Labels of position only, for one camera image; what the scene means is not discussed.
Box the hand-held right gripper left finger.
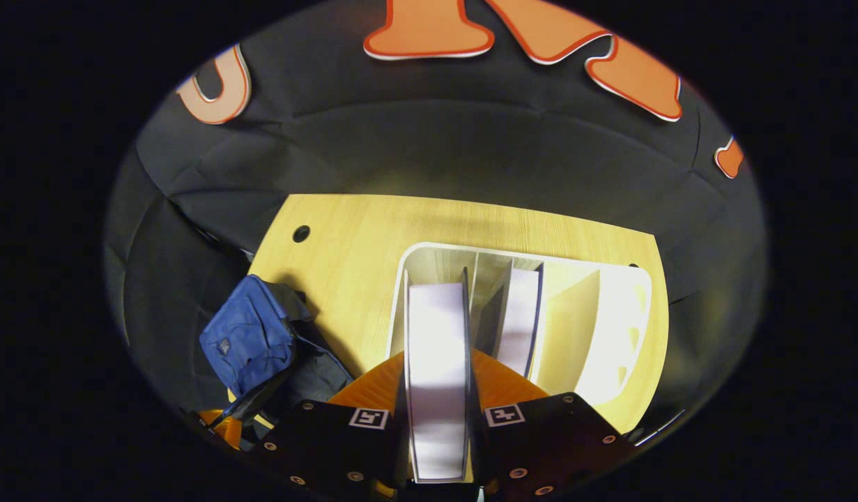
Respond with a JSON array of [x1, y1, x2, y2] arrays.
[[258, 352, 408, 489]]

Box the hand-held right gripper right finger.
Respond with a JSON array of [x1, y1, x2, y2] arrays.
[[469, 349, 635, 497]]

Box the blue schoolbag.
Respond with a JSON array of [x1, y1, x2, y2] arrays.
[[199, 274, 353, 426]]

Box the blue cover book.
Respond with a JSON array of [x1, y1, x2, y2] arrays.
[[491, 261, 545, 379]]

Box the white bookshelf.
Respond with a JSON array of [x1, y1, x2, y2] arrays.
[[387, 241, 654, 412]]

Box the grey spine book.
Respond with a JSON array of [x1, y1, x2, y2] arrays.
[[403, 267, 473, 484]]

